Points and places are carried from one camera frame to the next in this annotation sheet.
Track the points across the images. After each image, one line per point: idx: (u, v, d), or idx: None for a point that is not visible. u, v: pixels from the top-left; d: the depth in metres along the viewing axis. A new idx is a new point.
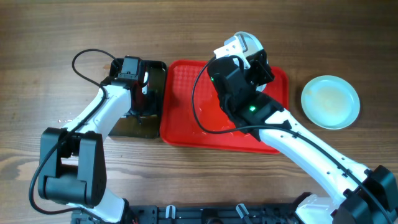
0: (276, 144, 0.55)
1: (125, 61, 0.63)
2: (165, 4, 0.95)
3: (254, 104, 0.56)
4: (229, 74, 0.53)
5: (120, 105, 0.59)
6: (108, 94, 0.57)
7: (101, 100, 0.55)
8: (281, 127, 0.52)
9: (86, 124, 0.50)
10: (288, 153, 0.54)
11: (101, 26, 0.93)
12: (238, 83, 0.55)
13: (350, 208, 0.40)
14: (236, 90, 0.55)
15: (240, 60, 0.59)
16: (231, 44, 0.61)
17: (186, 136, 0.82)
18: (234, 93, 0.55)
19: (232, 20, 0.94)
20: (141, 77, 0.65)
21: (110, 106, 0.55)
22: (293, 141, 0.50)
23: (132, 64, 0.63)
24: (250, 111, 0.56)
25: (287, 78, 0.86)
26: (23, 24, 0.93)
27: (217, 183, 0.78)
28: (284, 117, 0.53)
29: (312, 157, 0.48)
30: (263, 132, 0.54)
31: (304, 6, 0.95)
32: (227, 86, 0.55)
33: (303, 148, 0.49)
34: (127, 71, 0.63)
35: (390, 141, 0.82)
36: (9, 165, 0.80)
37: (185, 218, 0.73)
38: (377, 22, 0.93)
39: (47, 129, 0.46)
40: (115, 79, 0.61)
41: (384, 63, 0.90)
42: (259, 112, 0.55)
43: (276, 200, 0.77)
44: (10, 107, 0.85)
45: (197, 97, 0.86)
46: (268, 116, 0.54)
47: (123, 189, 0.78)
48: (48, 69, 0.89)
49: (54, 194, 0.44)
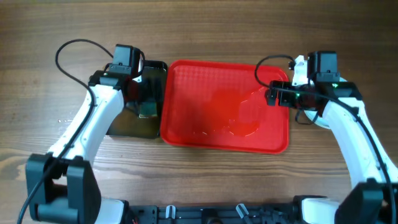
0: (334, 124, 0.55)
1: (117, 50, 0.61)
2: (165, 4, 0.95)
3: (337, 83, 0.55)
4: (325, 51, 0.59)
5: (111, 108, 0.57)
6: (97, 99, 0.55)
7: (89, 110, 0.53)
8: (351, 109, 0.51)
9: (73, 145, 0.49)
10: (337, 133, 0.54)
11: (101, 26, 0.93)
12: (328, 60, 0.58)
13: (366, 188, 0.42)
14: (324, 70, 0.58)
15: (318, 59, 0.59)
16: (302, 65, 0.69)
17: (186, 136, 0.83)
18: (321, 71, 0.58)
19: (232, 20, 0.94)
20: (134, 66, 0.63)
21: (99, 115, 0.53)
22: (352, 124, 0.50)
23: (125, 54, 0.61)
24: (331, 86, 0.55)
25: (287, 79, 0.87)
26: (23, 24, 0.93)
27: (217, 184, 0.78)
28: (356, 105, 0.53)
29: (361, 142, 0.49)
30: (331, 106, 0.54)
31: (304, 6, 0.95)
32: (316, 65, 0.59)
33: (357, 132, 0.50)
34: (118, 62, 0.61)
35: (390, 141, 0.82)
36: (9, 165, 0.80)
37: (185, 217, 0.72)
38: (377, 22, 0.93)
39: (32, 155, 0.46)
40: (106, 74, 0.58)
41: (383, 63, 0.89)
42: (343, 88, 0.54)
43: (277, 200, 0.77)
44: (10, 106, 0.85)
45: (197, 97, 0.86)
46: (343, 97, 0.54)
47: (123, 189, 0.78)
48: (48, 69, 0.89)
49: (48, 218, 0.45)
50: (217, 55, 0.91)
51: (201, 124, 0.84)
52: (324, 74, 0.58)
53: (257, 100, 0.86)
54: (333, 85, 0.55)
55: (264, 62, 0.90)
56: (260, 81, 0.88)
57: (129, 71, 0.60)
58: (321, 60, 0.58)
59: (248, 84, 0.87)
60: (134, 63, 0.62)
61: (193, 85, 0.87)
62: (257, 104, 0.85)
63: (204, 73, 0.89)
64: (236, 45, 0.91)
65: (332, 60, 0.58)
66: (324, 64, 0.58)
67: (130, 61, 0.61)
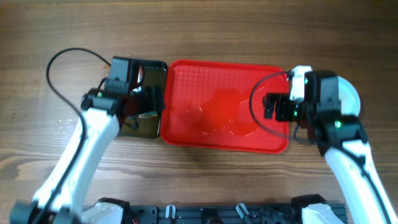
0: (336, 171, 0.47)
1: (113, 63, 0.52)
2: (165, 4, 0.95)
3: (339, 119, 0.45)
4: (326, 78, 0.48)
5: (106, 136, 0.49)
6: (88, 129, 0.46)
7: (79, 142, 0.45)
8: (357, 160, 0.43)
9: (60, 191, 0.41)
10: (341, 182, 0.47)
11: (101, 25, 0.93)
12: (328, 86, 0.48)
13: None
14: (324, 99, 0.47)
15: (318, 85, 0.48)
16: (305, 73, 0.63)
17: (187, 136, 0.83)
18: (321, 101, 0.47)
19: (232, 20, 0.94)
20: (134, 82, 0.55)
21: (89, 147, 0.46)
22: (360, 180, 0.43)
23: (121, 68, 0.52)
24: (333, 125, 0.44)
25: (287, 79, 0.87)
26: (23, 24, 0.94)
27: (217, 183, 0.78)
28: (363, 150, 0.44)
29: (369, 205, 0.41)
30: (334, 153, 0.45)
31: (304, 6, 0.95)
32: (315, 92, 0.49)
33: (364, 191, 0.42)
34: (114, 77, 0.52)
35: (390, 141, 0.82)
36: (9, 165, 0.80)
37: (185, 217, 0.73)
38: (377, 22, 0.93)
39: (16, 203, 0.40)
40: (101, 94, 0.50)
41: (383, 63, 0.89)
42: (346, 128, 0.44)
43: (276, 200, 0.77)
44: (10, 106, 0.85)
45: (197, 97, 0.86)
46: (348, 139, 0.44)
47: (123, 189, 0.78)
48: (48, 69, 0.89)
49: None
50: (217, 55, 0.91)
51: (201, 124, 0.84)
52: (324, 105, 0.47)
53: (257, 100, 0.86)
54: (335, 124, 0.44)
55: (264, 61, 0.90)
56: (260, 81, 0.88)
57: (129, 89, 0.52)
58: (319, 87, 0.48)
59: (248, 84, 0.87)
60: (132, 78, 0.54)
61: (194, 85, 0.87)
62: (257, 104, 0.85)
63: (204, 73, 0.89)
64: (236, 45, 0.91)
65: (331, 87, 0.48)
66: (324, 93, 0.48)
67: (129, 77, 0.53)
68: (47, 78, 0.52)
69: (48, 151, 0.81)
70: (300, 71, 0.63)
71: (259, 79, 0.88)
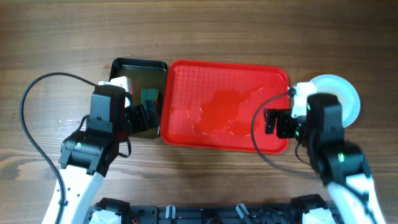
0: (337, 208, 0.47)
1: (95, 100, 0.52)
2: (165, 4, 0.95)
3: (342, 150, 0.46)
4: (330, 106, 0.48)
5: (90, 199, 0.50)
6: (67, 195, 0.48)
7: (60, 210, 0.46)
8: (360, 197, 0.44)
9: None
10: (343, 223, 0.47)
11: (101, 26, 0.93)
12: (334, 111, 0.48)
13: None
14: (328, 127, 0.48)
15: (322, 112, 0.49)
16: (309, 88, 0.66)
17: (187, 136, 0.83)
18: (324, 129, 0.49)
19: (232, 20, 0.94)
20: (117, 116, 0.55)
21: (71, 215, 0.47)
22: (362, 218, 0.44)
23: (102, 107, 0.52)
24: (337, 157, 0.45)
25: (287, 79, 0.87)
26: (23, 24, 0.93)
27: (217, 184, 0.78)
28: (366, 186, 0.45)
29: None
30: (336, 191, 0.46)
31: (304, 7, 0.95)
32: (319, 119, 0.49)
33: None
34: (96, 116, 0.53)
35: (390, 141, 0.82)
36: (9, 165, 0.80)
37: (186, 218, 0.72)
38: (377, 22, 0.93)
39: None
40: (85, 138, 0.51)
41: (383, 64, 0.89)
42: (349, 162, 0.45)
43: (276, 200, 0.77)
44: (10, 106, 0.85)
45: (197, 97, 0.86)
46: (352, 175, 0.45)
47: (123, 189, 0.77)
48: (48, 69, 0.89)
49: None
50: (217, 55, 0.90)
51: (201, 124, 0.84)
52: (328, 133, 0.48)
53: (257, 100, 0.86)
54: (339, 157, 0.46)
55: (264, 61, 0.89)
56: (260, 81, 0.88)
57: (111, 129, 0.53)
58: (323, 116, 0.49)
59: (249, 84, 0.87)
60: (115, 112, 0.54)
61: (193, 85, 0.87)
62: (257, 104, 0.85)
63: (204, 73, 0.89)
64: (236, 45, 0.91)
65: (336, 117, 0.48)
66: (326, 120, 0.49)
67: (111, 114, 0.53)
68: (23, 119, 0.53)
69: (48, 151, 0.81)
70: (303, 87, 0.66)
71: (259, 79, 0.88)
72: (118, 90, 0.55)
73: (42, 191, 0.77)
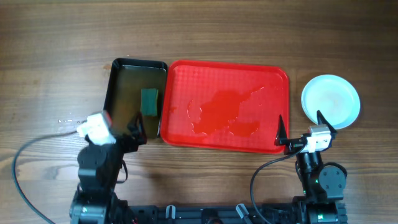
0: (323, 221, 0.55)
1: (84, 183, 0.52)
2: (165, 4, 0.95)
3: (321, 211, 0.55)
4: (333, 198, 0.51)
5: None
6: None
7: None
8: (329, 213, 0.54)
9: None
10: None
11: (101, 26, 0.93)
12: (336, 183, 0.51)
13: None
14: (324, 201, 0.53)
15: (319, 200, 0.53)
16: (323, 139, 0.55)
17: (186, 136, 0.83)
18: (318, 201, 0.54)
19: (232, 20, 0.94)
20: (106, 174, 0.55)
21: None
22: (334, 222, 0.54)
23: (90, 177, 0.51)
24: (316, 216, 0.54)
25: (287, 79, 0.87)
26: (23, 24, 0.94)
27: (217, 183, 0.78)
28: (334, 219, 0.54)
29: None
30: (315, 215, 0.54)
31: (304, 7, 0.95)
32: (318, 201, 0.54)
33: None
34: (86, 185, 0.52)
35: (390, 142, 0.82)
36: (9, 164, 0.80)
37: (185, 218, 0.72)
38: (377, 23, 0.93)
39: None
40: (87, 202, 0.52)
41: (382, 64, 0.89)
42: (326, 219, 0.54)
43: (276, 200, 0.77)
44: (10, 106, 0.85)
45: (197, 98, 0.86)
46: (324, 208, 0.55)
47: (123, 189, 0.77)
48: (48, 69, 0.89)
49: None
50: (217, 55, 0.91)
51: (201, 124, 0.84)
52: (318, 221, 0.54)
53: (258, 100, 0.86)
54: (318, 216, 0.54)
55: (264, 61, 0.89)
56: (260, 81, 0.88)
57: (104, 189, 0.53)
58: (324, 198, 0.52)
59: (248, 84, 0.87)
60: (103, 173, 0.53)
61: (194, 85, 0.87)
62: (257, 104, 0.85)
63: (204, 73, 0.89)
64: (236, 45, 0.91)
65: (334, 188, 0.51)
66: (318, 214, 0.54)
67: (101, 176, 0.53)
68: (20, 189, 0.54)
69: (48, 151, 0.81)
70: (314, 140, 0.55)
71: (259, 79, 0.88)
72: (104, 147, 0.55)
73: (42, 191, 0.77)
